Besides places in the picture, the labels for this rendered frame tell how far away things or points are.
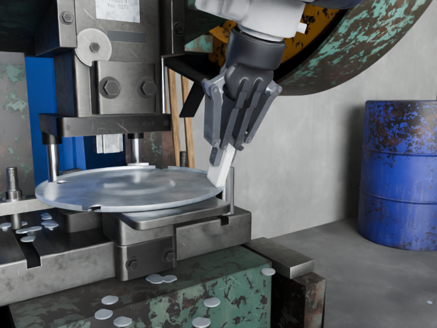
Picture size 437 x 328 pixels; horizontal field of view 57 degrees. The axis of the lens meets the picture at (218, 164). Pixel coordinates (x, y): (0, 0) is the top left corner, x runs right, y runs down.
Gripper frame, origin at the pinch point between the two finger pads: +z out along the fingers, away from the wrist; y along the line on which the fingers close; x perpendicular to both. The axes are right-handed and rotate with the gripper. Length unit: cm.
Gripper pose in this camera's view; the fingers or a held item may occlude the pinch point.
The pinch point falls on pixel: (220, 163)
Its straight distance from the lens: 62.1
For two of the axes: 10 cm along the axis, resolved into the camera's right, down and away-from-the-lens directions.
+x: -5.3, -5.4, 6.5
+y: 8.1, -1.0, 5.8
